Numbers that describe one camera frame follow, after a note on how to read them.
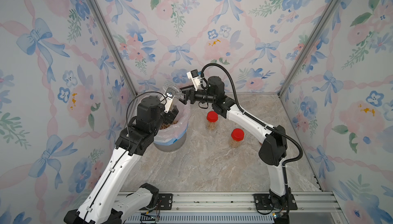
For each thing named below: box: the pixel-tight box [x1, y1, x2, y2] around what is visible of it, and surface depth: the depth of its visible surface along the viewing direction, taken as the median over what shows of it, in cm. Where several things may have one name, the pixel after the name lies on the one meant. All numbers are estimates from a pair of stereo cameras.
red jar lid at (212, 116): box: [206, 110, 219, 123], surface depth 94 cm
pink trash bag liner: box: [153, 100, 191, 146], surface depth 72 cm
